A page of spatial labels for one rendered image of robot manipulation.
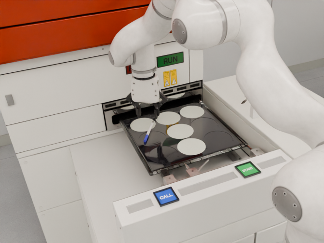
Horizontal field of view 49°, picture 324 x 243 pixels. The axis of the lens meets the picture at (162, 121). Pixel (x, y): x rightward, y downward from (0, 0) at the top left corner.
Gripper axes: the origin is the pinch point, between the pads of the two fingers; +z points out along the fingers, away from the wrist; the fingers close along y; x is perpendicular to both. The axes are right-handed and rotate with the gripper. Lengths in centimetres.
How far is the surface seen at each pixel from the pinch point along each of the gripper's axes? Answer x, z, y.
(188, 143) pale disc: 5.9, 8.6, -15.9
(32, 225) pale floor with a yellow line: -20, 98, 86
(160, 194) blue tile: 39.1, 2.2, -12.8
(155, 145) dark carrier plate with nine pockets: 8.1, 8.6, -4.3
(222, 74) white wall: -210, 80, -17
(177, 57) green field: -24.8, -12.0, -7.5
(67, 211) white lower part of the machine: 6, 51, 40
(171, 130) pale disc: -2.0, 8.6, -8.1
